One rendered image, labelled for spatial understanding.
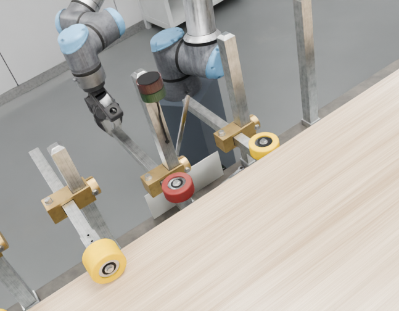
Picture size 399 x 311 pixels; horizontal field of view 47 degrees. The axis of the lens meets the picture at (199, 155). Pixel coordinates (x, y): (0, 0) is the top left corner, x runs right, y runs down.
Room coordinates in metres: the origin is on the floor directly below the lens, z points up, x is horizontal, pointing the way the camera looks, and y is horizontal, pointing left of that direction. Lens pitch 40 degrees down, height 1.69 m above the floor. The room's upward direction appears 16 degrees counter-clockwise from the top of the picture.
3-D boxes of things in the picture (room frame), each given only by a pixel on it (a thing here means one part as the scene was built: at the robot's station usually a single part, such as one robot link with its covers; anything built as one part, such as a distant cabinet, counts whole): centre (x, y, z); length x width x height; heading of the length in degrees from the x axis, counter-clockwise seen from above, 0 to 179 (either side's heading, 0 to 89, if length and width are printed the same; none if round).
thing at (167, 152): (0.98, 0.08, 0.93); 0.03 x 0.03 x 0.48; 23
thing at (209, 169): (1.01, 0.06, 0.75); 0.26 x 0.01 x 0.10; 113
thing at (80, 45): (1.27, 0.25, 1.13); 0.10 x 0.09 x 0.12; 136
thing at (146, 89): (0.93, 0.06, 1.16); 0.06 x 0.06 x 0.02
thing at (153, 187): (0.97, 0.10, 0.84); 0.13 x 0.06 x 0.05; 113
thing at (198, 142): (1.78, -0.01, 0.30); 0.25 x 0.25 x 0.60; 58
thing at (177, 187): (0.86, 0.07, 0.85); 0.08 x 0.08 x 0.11
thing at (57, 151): (0.88, 0.31, 0.86); 0.03 x 0.03 x 0.48; 23
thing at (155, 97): (0.93, 0.06, 1.13); 0.06 x 0.06 x 0.02
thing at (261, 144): (0.92, -0.17, 0.85); 0.08 x 0.08 x 0.11
